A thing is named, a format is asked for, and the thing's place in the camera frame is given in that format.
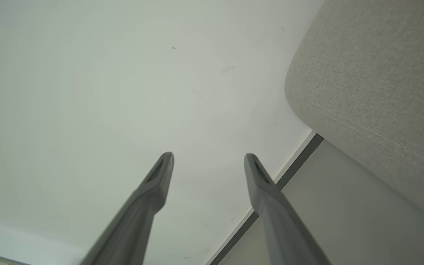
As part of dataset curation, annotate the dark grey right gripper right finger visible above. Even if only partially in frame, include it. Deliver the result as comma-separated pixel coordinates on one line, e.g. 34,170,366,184
244,153,331,265

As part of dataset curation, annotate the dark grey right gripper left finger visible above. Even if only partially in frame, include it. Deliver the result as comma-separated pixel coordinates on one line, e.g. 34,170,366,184
79,152,175,265

